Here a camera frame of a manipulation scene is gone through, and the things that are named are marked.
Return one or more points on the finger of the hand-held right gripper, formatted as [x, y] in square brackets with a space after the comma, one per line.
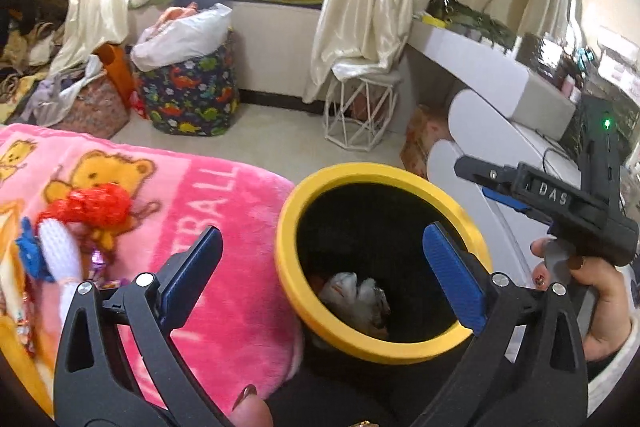
[482, 171]
[507, 203]

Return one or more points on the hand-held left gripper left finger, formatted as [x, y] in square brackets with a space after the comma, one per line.
[192, 272]

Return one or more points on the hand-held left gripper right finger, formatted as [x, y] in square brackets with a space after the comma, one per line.
[452, 279]

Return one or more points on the purple candy wrapper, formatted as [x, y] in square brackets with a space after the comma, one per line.
[98, 259]

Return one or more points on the yellow rim trash bin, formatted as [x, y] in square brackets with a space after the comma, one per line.
[287, 257]

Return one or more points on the red mesh net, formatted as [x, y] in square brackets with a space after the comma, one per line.
[95, 204]

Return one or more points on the blue wrapper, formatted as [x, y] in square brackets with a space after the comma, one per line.
[32, 254]

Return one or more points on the person's right forearm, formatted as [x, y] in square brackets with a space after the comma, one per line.
[620, 372]

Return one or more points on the person's right hand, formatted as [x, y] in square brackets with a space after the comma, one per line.
[605, 302]

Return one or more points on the person's left hand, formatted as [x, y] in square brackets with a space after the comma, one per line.
[252, 409]

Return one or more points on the pink bear print blanket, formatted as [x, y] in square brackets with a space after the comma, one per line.
[225, 307]

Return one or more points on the white dressing table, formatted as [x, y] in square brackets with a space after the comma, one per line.
[480, 52]

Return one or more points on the green glossy bag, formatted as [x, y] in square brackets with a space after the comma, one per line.
[465, 14]

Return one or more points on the arched mirror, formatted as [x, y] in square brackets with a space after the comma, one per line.
[550, 7]

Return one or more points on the dinosaur print laundry basket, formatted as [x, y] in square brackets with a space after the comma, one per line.
[195, 92]

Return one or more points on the floral fabric bag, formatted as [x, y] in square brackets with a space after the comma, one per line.
[95, 107]

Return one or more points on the orange bag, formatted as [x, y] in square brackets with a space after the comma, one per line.
[117, 72]

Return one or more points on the pale grey crumpled clothes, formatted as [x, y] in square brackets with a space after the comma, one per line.
[60, 92]

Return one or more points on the white plastic bag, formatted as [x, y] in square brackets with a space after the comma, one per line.
[185, 37]

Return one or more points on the orange garment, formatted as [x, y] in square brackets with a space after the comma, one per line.
[172, 17]

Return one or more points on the pile of dark clothes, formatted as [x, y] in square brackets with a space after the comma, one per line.
[25, 7]

